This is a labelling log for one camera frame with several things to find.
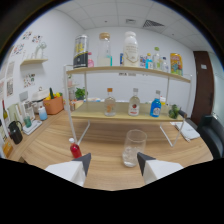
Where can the multicoloured wall poster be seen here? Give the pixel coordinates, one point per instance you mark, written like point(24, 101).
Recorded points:
point(142, 61)

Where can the green cup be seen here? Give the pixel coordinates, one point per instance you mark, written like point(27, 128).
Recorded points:
point(27, 121)

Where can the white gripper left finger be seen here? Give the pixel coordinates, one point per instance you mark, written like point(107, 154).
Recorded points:
point(71, 170)

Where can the clear tub of limes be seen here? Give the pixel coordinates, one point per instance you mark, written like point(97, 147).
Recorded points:
point(174, 111)

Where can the ceiling air vent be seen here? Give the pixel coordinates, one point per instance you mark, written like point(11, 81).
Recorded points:
point(153, 23)

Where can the clear bottle blue cap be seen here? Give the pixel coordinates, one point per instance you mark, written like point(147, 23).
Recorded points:
point(165, 66)

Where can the wall sticker sheet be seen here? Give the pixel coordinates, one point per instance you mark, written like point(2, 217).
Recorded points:
point(29, 80)

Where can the green potted plant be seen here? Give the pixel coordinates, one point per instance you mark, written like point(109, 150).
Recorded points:
point(80, 93)

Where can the white fabric pouch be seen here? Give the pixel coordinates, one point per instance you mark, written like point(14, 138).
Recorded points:
point(188, 131)

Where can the wooden wall shelf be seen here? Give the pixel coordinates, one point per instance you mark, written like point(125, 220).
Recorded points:
point(33, 61)

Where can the green wine bottle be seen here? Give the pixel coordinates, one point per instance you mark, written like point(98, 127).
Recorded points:
point(5, 115)

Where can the clear bottle green cap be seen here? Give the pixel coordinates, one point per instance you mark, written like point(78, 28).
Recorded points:
point(156, 61)

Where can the small pink bottle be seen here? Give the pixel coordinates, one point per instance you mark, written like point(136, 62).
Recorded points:
point(90, 62)

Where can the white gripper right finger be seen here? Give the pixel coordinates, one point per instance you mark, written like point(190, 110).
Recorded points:
point(156, 170)

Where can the small red liquid bottle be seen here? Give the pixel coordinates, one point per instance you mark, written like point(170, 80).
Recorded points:
point(76, 150)

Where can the colourful wall sticker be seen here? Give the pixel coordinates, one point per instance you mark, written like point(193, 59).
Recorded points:
point(26, 35)
point(18, 49)
point(36, 39)

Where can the black white printed sheet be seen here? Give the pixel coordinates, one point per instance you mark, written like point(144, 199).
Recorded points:
point(123, 74)
point(132, 74)

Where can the brown door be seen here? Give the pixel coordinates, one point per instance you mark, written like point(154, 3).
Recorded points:
point(201, 86)

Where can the black handbag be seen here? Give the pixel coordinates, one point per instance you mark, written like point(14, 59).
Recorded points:
point(15, 133)

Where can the orange basket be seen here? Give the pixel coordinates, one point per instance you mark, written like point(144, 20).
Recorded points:
point(53, 106)

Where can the small light blue bottle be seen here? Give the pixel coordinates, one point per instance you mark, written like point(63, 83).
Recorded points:
point(149, 63)

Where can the white picture frame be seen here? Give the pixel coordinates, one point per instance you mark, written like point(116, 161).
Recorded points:
point(28, 110)

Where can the glass bottle cork lid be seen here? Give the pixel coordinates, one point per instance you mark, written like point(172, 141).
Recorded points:
point(104, 50)

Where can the large white bottle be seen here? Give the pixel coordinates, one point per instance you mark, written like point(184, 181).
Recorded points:
point(130, 50)

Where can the black sofa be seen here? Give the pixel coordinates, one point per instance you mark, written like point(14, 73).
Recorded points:
point(213, 133)

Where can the blue white bottle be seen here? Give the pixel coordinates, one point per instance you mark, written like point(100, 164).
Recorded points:
point(42, 114)

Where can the yellow red lidded cup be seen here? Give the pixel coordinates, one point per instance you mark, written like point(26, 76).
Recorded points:
point(163, 100)

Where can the blue liquid bottle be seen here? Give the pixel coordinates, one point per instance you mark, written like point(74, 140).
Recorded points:
point(155, 108)

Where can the tall black silver can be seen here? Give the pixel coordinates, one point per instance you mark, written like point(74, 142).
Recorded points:
point(80, 53)

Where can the two-tier wooden shelf rack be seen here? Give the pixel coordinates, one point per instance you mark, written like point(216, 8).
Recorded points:
point(96, 115)

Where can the blue wall poster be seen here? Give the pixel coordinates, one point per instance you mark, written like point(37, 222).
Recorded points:
point(121, 59)

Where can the white countertop appliance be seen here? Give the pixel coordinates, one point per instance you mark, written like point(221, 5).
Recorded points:
point(40, 94)

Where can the small clear bottle orange cap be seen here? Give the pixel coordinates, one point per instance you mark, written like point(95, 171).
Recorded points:
point(110, 106)

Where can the clear bottle red label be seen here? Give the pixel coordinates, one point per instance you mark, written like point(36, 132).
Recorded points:
point(134, 108)

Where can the clear glass with ice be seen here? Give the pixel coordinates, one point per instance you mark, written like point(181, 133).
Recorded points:
point(133, 150)

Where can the white tray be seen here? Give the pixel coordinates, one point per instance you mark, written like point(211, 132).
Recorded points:
point(33, 128)

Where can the square ceiling fixture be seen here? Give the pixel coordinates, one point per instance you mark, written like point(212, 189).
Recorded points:
point(130, 21)

